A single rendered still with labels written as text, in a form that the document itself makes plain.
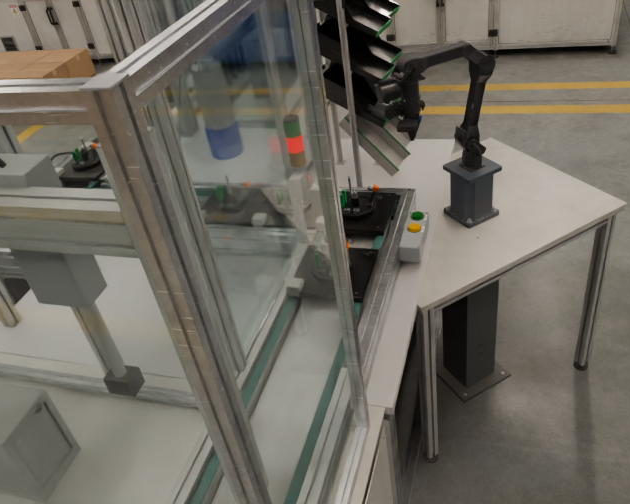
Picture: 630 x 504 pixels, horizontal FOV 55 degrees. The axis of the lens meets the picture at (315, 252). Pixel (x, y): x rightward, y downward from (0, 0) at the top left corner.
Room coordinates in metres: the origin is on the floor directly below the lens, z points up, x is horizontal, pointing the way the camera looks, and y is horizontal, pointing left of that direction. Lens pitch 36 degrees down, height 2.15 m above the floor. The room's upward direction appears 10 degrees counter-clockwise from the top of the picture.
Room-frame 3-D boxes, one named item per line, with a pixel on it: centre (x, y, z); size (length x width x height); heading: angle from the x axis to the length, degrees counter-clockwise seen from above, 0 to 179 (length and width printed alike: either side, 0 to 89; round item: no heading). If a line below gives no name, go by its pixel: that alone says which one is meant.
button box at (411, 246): (1.65, -0.34, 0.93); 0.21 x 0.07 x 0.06; 158
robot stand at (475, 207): (1.82, -0.59, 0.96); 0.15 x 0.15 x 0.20; 23
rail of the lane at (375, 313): (1.49, -0.21, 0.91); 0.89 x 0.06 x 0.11; 158
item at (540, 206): (1.87, -0.57, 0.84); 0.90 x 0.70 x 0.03; 113
